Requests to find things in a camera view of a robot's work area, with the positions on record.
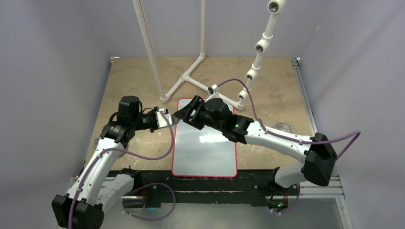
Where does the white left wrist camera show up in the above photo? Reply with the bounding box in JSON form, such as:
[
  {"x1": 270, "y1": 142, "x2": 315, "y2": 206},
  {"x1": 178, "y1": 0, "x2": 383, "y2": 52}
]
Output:
[{"x1": 155, "y1": 108, "x2": 176, "y2": 129}]

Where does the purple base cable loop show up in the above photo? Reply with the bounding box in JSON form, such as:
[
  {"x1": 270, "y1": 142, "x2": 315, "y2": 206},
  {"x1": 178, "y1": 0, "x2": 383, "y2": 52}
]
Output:
[{"x1": 121, "y1": 182, "x2": 177, "y2": 221}]

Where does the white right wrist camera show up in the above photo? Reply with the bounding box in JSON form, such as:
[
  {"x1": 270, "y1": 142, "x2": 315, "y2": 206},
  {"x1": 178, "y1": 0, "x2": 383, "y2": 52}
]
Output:
[{"x1": 207, "y1": 84, "x2": 218, "y2": 97}]

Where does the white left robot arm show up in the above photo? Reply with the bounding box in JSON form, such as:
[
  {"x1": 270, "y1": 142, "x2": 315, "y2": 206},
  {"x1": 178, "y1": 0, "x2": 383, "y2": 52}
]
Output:
[{"x1": 52, "y1": 95, "x2": 161, "y2": 229}]

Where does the aluminium rail frame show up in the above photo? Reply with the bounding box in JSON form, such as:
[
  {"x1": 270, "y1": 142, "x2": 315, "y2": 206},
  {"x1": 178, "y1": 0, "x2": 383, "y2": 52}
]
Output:
[{"x1": 57, "y1": 57, "x2": 353, "y2": 229}]

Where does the white PVC pipe frame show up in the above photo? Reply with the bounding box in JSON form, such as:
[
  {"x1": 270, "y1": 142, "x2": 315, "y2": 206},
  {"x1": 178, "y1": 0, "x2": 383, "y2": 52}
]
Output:
[{"x1": 132, "y1": 0, "x2": 287, "y2": 111}]

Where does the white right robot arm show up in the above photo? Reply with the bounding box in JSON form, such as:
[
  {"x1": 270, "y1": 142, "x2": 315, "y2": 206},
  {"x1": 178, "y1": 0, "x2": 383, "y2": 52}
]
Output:
[{"x1": 173, "y1": 95, "x2": 337, "y2": 194}]

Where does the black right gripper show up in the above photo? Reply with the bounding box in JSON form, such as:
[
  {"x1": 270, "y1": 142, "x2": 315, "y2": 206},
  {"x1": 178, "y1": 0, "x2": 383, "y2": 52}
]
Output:
[{"x1": 175, "y1": 95, "x2": 224, "y2": 132}]

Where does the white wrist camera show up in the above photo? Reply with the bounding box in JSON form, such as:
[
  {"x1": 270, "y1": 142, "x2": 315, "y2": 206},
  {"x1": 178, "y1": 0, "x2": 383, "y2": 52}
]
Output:
[
  {"x1": 155, "y1": 108, "x2": 176, "y2": 129},
  {"x1": 207, "y1": 84, "x2": 218, "y2": 97}
]

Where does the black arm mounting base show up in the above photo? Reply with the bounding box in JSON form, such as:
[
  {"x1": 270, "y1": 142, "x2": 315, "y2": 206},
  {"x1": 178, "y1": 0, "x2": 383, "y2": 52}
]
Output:
[{"x1": 108, "y1": 168, "x2": 298, "y2": 209}]

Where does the pink framed whiteboard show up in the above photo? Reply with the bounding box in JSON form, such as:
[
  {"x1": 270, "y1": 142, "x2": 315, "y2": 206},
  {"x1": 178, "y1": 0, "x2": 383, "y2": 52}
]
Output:
[{"x1": 171, "y1": 98, "x2": 238, "y2": 178}]

